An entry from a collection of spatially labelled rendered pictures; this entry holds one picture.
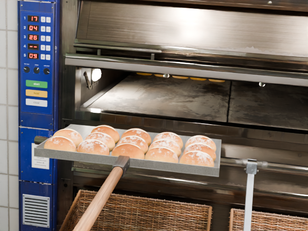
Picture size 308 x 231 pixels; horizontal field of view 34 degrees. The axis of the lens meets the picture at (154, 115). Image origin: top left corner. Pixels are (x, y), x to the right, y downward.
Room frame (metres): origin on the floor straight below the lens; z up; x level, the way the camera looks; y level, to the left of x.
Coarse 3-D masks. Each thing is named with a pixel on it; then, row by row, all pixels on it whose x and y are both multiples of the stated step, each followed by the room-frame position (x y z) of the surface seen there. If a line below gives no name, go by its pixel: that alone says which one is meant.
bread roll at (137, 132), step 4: (132, 128) 1.60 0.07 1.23; (136, 128) 1.60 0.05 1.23; (124, 132) 1.59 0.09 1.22; (128, 132) 1.58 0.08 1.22; (132, 132) 1.58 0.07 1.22; (136, 132) 1.58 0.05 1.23; (140, 132) 1.58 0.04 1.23; (144, 132) 1.58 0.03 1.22; (124, 136) 1.58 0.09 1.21; (140, 136) 1.57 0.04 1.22; (144, 136) 1.57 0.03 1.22; (148, 136) 1.58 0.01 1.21; (148, 140) 1.58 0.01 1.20; (148, 144) 1.58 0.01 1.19
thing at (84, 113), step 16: (80, 112) 1.98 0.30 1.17; (96, 112) 1.97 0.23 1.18; (112, 112) 1.99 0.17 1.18; (128, 112) 2.00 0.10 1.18; (160, 128) 1.93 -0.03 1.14; (176, 128) 1.92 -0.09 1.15; (192, 128) 1.91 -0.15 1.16; (208, 128) 1.90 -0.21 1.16; (224, 128) 1.89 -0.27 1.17; (240, 128) 1.88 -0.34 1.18; (256, 128) 1.88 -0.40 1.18; (272, 128) 1.90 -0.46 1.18; (288, 128) 1.91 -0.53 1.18
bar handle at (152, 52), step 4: (76, 44) 1.88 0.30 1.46; (80, 44) 1.88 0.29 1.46; (84, 44) 1.87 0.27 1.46; (88, 44) 1.87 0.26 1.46; (92, 44) 1.87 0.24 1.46; (96, 44) 1.87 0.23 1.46; (88, 48) 1.88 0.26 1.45; (92, 48) 1.87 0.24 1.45; (96, 48) 1.87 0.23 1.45; (100, 48) 1.86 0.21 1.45; (104, 48) 1.86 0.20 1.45; (108, 48) 1.86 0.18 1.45; (112, 48) 1.86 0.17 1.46; (116, 48) 1.85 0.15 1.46; (120, 48) 1.85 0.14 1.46; (124, 48) 1.85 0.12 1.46; (128, 48) 1.85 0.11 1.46; (132, 48) 1.85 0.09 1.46; (136, 48) 1.85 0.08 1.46; (140, 48) 1.85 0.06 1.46; (100, 52) 1.86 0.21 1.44; (140, 52) 1.84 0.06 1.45; (144, 52) 1.84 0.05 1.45; (148, 52) 1.84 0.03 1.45; (152, 52) 1.84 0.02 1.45; (156, 52) 1.83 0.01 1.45; (160, 52) 1.83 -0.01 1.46; (152, 56) 1.83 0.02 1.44
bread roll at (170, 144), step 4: (160, 140) 1.50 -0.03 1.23; (164, 140) 1.49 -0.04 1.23; (168, 140) 1.49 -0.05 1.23; (172, 140) 1.50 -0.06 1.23; (152, 144) 1.49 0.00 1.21; (156, 144) 1.48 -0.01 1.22; (160, 144) 1.48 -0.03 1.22; (164, 144) 1.48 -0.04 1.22; (168, 144) 1.48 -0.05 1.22; (172, 144) 1.48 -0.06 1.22; (176, 144) 1.49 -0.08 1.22; (172, 148) 1.47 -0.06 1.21; (176, 148) 1.48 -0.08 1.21; (180, 148) 1.50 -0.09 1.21; (176, 152) 1.48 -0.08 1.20; (180, 152) 1.49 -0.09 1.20
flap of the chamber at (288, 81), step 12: (72, 60) 1.83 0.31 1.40; (84, 60) 1.83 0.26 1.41; (96, 60) 1.82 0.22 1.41; (156, 72) 1.78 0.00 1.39; (168, 72) 1.78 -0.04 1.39; (180, 72) 1.77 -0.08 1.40; (192, 72) 1.77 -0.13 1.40; (204, 72) 1.76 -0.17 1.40; (216, 72) 1.76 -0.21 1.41; (228, 72) 1.75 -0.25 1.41; (288, 84) 1.72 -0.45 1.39; (300, 84) 1.71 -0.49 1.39
